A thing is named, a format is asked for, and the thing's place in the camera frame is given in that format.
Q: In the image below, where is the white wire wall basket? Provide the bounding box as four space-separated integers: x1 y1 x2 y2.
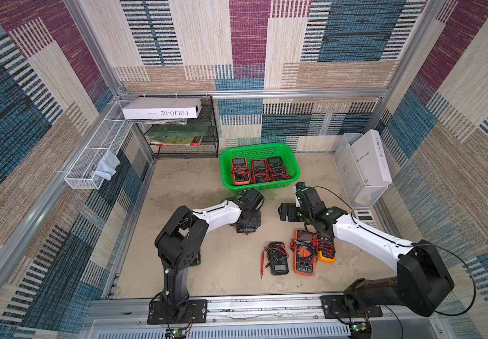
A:
65 100 132 190

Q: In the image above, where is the yellow multimeter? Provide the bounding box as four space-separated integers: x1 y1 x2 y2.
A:
315 237 336 264

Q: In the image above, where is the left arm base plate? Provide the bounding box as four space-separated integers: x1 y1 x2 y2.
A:
146 299 208 325

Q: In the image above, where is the orange multimeter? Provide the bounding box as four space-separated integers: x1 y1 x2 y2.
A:
231 158 251 186
290 229 317 276

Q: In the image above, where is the red multimeter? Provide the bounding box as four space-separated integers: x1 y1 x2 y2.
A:
251 159 270 184
266 156 292 182

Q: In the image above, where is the clear plastic bin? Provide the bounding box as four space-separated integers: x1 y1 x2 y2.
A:
334 133 389 209

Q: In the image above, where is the black clamp multimeter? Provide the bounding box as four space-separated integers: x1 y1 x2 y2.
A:
265 242 289 275

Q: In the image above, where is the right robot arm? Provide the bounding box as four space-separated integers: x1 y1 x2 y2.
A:
278 182 455 316

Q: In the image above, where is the green plastic basket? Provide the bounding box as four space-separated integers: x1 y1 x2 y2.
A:
219 143 301 194

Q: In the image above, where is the green multimeter left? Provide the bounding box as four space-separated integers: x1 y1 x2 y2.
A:
235 220 261 234

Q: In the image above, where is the light blue cloth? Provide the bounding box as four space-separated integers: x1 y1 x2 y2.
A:
91 150 121 181

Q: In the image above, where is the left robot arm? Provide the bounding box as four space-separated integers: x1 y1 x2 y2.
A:
147 189 264 325

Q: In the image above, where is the white box right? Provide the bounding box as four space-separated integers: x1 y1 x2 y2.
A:
351 129 392 186

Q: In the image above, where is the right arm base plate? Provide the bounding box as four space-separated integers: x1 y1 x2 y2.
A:
320 295 383 319

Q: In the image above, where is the white folio box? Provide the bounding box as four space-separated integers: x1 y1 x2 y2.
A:
122 97 202 120

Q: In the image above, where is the white calculator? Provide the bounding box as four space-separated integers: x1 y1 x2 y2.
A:
353 209 379 230

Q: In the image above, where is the black wire shelf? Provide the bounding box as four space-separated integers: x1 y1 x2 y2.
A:
138 95 219 160

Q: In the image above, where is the green book on shelf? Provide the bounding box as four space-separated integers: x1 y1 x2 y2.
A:
145 123 211 137

